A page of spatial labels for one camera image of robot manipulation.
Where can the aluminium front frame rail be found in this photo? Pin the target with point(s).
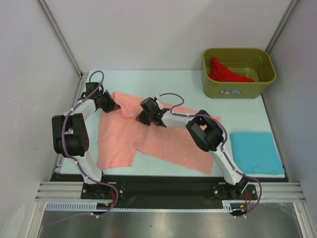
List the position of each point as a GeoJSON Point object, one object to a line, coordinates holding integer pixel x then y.
{"type": "Point", "coordinates": [68, 191]}

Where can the red t shirt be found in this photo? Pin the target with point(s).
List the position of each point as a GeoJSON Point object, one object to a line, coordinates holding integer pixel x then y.
{"type": "Point", "coordinates": [220, 73]}

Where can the pink t shirt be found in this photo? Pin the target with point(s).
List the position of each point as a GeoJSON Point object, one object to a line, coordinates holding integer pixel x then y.
{"type": "Point", "coordinates": [121, 136]}

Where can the olive green plastic bin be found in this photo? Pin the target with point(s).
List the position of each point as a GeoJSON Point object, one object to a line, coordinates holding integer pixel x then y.
{"type": "Point", "coordinates": [253, 63]}

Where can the right aluminium corner post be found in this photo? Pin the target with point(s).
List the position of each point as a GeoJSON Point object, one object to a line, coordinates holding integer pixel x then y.
{"type": "Point", "coordinates": [284, 20]}

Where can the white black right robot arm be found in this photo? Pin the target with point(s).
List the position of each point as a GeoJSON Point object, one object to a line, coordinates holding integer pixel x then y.
{"type": "Point", "coordinates": [210, 136]}

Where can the white slotted cable duct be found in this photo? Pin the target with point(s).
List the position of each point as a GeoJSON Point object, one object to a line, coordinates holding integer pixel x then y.
{"type": "Point", "coordinates": [100, 207]}

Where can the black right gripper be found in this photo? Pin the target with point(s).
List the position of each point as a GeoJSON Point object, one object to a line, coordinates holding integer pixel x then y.
{"type": "Point", "coordinates": [141, 118]}

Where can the folded blue t shirt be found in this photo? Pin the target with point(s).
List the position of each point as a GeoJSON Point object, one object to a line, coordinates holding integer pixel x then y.
{"type": "Point", "coordinates": [255, 153]}

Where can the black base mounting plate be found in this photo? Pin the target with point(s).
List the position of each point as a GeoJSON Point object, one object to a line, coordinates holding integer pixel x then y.
{"type": "Point", "coordinates": [174, 193]}

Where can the aluminium corner post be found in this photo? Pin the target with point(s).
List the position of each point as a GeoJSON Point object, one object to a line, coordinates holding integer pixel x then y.
{"type": "Point", "coordinates": [284, 20]}
{"type": "Point", "coordinates": [48, 14]}

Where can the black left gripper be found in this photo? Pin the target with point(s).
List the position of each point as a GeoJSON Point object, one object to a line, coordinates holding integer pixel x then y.
{"type": "Point", "coordinates": [112, 106]}

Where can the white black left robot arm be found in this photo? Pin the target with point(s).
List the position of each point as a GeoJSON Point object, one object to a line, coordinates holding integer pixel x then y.
{"type": "Point", "coordinates": [71, 140]}

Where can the left aluminium corner post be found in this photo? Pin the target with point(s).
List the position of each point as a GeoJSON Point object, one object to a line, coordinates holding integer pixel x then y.
{"type": "Point", "coordinates": [48, 14]}

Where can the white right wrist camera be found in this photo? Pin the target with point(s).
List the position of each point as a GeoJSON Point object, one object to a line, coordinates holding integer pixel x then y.
{"type": "Point", "coordinates": [159, 102]}

